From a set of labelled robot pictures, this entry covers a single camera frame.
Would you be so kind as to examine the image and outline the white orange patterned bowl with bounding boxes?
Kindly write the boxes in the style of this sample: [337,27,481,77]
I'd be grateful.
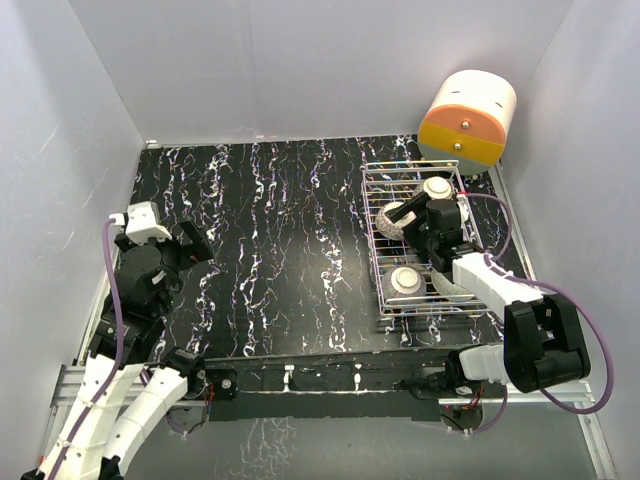
[375,201,416,241]

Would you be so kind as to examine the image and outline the blue patterned white bowl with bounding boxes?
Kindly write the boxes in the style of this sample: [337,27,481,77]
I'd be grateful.
[412,176,454,200]

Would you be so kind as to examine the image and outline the green patterned white bowl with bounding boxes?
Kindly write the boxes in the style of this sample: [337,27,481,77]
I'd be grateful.
[430,270,475,303]

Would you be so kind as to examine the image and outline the purple striped bowl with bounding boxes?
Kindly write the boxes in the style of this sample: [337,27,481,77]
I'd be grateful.
[381,266,427,302]

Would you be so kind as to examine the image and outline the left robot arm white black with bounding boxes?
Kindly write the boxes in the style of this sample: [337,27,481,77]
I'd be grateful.
[23,214,213,479]

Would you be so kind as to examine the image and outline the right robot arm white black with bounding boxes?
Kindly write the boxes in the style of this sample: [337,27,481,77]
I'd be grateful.
[382,194,591,397]

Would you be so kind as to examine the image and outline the cream orange yellow drawer cabinet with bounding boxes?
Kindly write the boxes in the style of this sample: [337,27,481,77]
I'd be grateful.
[417,69,517,176]

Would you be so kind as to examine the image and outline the black front mounting bar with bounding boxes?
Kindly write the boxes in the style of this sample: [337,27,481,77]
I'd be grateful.
[205,348,448,422]

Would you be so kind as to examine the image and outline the white wire dish rack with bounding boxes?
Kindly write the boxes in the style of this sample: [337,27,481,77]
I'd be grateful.
[360,160,488,316]

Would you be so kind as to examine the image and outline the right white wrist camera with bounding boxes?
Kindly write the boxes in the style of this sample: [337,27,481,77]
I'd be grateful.
[456,193,471,224]

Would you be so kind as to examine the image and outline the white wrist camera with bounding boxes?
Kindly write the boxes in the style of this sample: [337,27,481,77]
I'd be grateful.
[109,201,172,245]
[456,193,471,224]

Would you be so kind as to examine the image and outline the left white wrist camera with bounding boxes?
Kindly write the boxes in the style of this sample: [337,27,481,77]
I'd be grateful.
[109,201,172,245]

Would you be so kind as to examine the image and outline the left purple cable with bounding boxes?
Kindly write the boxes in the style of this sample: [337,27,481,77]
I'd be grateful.
[44,215,126,480]

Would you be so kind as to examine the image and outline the purple cable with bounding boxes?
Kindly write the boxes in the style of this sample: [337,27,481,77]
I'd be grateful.
[44,215,126,480]
[462,192,615,415]

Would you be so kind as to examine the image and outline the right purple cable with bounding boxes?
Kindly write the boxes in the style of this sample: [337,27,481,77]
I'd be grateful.
[462,192,615,415]

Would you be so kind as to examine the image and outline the aluminium frame rail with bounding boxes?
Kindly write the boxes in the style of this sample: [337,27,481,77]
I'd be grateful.
[463,164,617,479]

